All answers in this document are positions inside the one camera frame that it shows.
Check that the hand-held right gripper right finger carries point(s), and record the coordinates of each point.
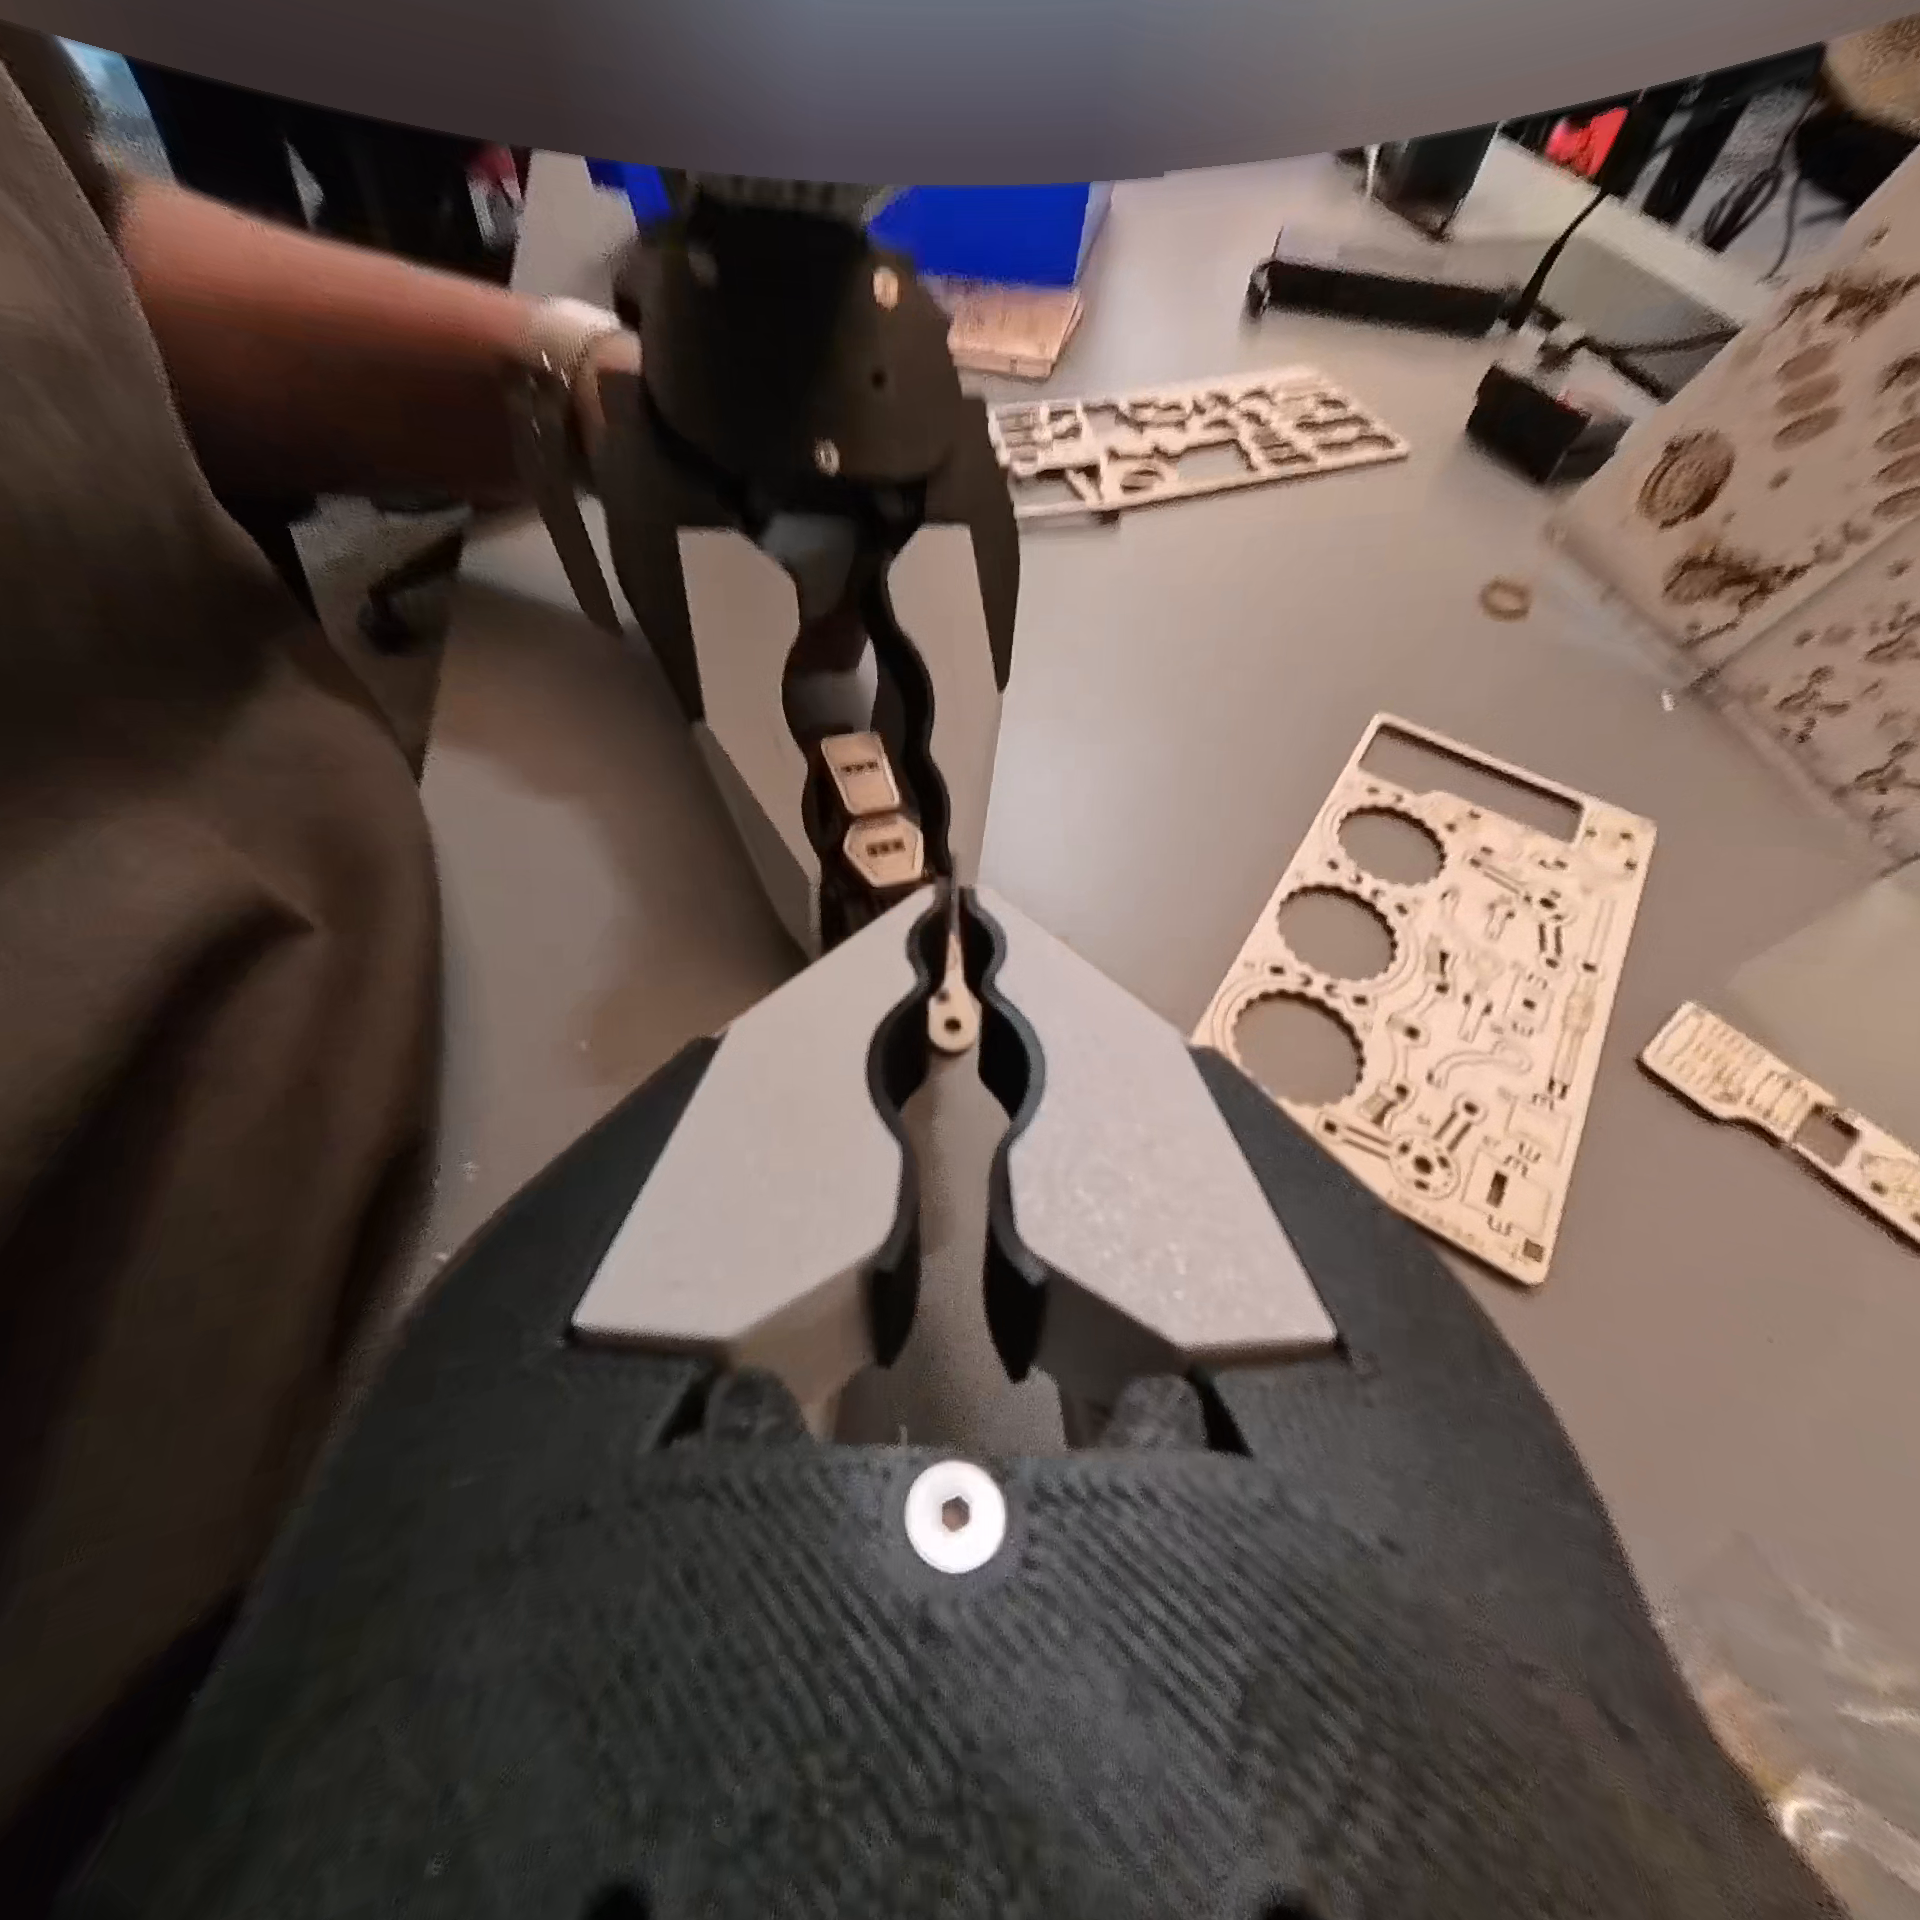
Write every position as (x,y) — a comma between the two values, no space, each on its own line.
(1144,1187)

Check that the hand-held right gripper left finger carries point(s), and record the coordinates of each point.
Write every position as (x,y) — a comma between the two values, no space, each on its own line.
(748,1187)

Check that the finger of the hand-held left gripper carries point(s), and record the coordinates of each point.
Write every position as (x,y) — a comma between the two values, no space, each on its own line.
(955,676)
(745,676)

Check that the wooden model motorcycle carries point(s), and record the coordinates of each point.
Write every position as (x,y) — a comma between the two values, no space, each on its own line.
(880,849)

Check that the person's left forearm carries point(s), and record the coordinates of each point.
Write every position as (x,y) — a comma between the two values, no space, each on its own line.
(329,358)

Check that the grey desk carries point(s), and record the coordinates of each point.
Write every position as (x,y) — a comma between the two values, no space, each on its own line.
(1201,629)

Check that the silver mesh wristwatch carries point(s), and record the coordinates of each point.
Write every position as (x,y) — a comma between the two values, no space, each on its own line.
(578,339)

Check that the blue box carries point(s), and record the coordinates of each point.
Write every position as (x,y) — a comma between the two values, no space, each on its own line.
(989,230)

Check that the stack of wooden sheets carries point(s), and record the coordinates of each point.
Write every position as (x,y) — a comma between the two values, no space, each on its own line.
(1019,322)

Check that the wooden puzzle sheet many cutouts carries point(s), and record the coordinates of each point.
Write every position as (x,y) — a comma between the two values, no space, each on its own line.
(1201,446)

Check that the wooden puzzle sheet round holes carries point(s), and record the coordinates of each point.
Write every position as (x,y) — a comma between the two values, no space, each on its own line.
(1530,963)

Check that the black power strip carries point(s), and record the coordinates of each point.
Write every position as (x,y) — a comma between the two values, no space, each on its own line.
(1380,286)

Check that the person's olive clothing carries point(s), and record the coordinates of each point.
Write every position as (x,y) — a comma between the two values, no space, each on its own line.
(149,898)

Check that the small wooden puzzle sheet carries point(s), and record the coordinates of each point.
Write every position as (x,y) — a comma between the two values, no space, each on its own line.
(1771,1100)

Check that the black box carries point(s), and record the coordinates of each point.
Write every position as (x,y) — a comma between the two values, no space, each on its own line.
(1545,419)

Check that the printed instruction booklet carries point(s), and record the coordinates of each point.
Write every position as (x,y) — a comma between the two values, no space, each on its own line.
(1800,525)

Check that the clear plastic parts bag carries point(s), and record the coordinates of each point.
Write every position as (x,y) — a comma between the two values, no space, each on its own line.
(1832,1770)

